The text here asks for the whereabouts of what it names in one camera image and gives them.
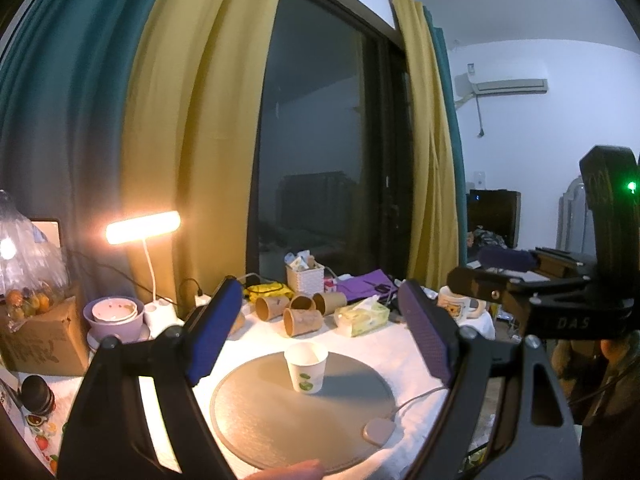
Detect white paper cup green print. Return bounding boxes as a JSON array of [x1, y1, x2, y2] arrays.
[[284, 342, 329, 394]]

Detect brown paper cup leftmost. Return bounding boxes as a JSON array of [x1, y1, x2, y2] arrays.
[[229, 311, 246, 336]]

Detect brown paper cup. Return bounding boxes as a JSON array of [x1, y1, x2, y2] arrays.
[[255, 296, 290, 322], [312, 292, 347, 316], [283, 308, 323, 337], [288, 294, 317, 310], [229, 311, 246, 336]]

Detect brown paper cup back right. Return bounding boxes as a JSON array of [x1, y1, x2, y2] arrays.
[[312, 292, 347, 316]]

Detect brown paper cup back middle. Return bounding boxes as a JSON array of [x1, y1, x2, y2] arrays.
[[288, 294, 317, 310]]

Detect brown paper cup back left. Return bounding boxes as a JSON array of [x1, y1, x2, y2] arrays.
[[255, 296, 290, 322]]

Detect brown paper cup front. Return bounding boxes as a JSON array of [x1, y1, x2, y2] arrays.
[[283, 308, 323, 337]]

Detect person fingertip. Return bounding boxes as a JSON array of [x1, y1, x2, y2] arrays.
[[245, 460, 326, 480]]

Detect white ceramic mug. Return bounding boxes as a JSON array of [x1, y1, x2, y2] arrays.
[[437, 286, 487, 321]]

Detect black monitor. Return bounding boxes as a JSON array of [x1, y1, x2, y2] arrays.
[[466, 188, 521, 248]]

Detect fruit print plastic wrapper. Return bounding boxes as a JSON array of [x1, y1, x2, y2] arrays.
[[1, 382, 65, 476]]

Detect black round jar lid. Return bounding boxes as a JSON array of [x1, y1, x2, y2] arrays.
[[20, 375, 55, 416]]

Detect yellow curtain right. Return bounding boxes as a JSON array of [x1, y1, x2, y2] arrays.
[[392, 0, 459, 289]]

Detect yellow curtain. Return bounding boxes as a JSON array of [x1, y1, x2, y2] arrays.
[[392, 0, 459, 289], [120, 0, 279, 313]]

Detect white plate under bowl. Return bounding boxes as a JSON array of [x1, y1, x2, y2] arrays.
[[86, 320, 151, 354]]

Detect purple bowl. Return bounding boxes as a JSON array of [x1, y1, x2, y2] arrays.
[[82, 296, 144, 344]]

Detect cardboard box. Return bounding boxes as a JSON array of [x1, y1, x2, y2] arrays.
[[1, 296, 89, 376]]

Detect pink inner bowl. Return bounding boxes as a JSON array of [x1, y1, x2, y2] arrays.
[[91, 297, 138, 324]]

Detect purple cloth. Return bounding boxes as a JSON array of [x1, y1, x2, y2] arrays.
[[336, 269, 397, 304]]

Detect white LED desk lamp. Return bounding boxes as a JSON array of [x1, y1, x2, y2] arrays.
[[105, 210, 181, 339]]

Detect yellow tissue pack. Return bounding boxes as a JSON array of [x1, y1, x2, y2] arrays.
[[333, 296, 390, 338]]

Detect round grey heating mat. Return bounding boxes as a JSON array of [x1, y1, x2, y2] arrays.
[[209, 352, 396, 474]]

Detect white mat controller puck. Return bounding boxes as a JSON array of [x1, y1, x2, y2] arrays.
[[362, 417, 396, 448]]

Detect white power adapter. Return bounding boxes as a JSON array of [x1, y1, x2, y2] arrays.
[[194, 290, 212, 308]]

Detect white air conditioner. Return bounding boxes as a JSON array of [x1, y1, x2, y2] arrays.
[[454, 58, 549, 110]]

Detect clear plastic fruit bag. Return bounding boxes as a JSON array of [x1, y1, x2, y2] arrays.
[[1, 190, 70, 333]]

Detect white tablecloth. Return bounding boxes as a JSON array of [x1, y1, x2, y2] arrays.
[[14, 288, 497, 480]]

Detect white woven basket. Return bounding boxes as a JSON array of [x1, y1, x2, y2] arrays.
[[284, 250, 326, 296]]

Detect yellow bag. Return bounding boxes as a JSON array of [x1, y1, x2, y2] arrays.
[[243, 282, 294, 302]]

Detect yellow curtain left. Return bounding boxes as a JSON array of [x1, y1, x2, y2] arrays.
[[120, 0, 279, 313]]

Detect teal curtain left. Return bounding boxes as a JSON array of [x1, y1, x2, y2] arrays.
[[1, 0, 155, 300]]

